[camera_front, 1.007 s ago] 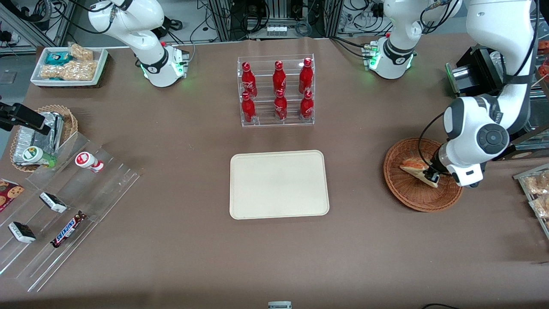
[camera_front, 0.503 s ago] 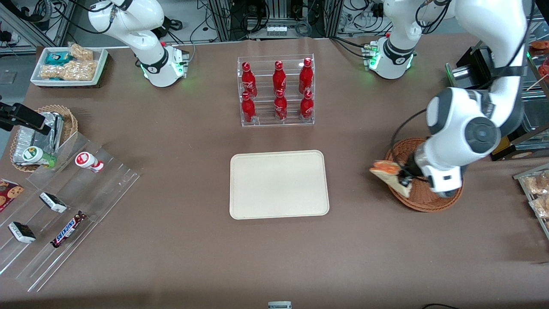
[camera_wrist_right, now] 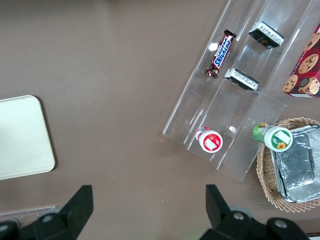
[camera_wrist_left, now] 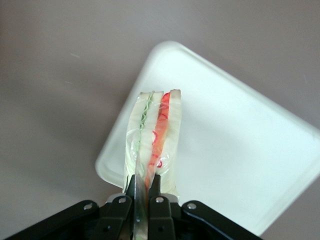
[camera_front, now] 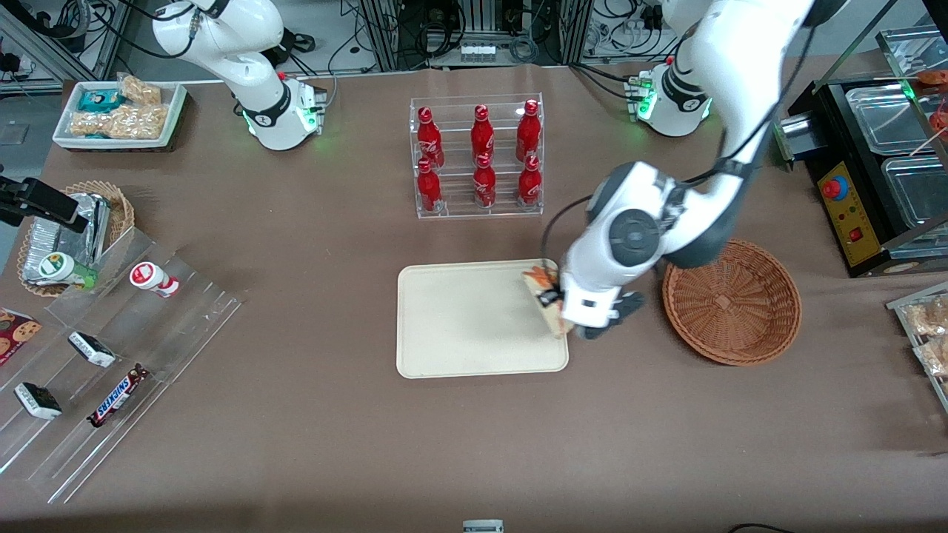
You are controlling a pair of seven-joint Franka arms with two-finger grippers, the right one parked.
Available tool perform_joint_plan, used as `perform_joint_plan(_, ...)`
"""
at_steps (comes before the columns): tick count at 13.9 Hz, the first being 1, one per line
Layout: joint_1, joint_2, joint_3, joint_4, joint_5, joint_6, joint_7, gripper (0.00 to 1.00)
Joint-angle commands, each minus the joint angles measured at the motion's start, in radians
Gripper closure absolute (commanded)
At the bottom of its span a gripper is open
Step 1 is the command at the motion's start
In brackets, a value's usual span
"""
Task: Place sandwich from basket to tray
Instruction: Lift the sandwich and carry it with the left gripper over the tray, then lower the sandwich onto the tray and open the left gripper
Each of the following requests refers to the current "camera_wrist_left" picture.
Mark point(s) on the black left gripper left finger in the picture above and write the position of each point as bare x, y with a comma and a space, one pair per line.
117, 217

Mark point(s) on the cream plastic tray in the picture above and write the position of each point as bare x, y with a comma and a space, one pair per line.
237, 150

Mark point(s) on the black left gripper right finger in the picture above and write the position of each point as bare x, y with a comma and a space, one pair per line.
160, 217

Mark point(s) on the triangle sandwich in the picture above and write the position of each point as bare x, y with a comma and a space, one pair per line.
155, 130

